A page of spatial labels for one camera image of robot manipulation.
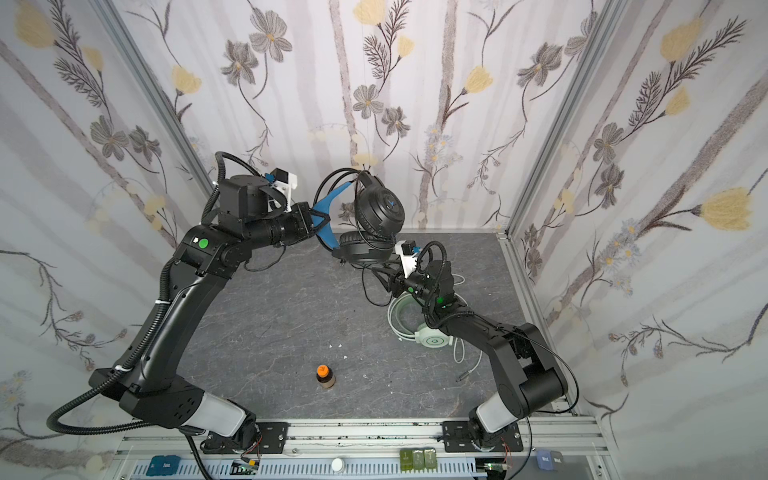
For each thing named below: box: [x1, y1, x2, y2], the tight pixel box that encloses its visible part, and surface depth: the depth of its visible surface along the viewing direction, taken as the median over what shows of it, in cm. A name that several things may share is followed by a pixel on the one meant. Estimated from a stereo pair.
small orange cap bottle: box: [316, 364, 336, 389], surface depth 78 cm
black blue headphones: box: [312, 168, 406, 263], surface depth 52 cm
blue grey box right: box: [537, 450, 564, 471], surface depth 71 cm
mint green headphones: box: [387, 293, 454, 349], surface depth 88 cm
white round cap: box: [331, 457, 345, 473], surface depth 69 cm
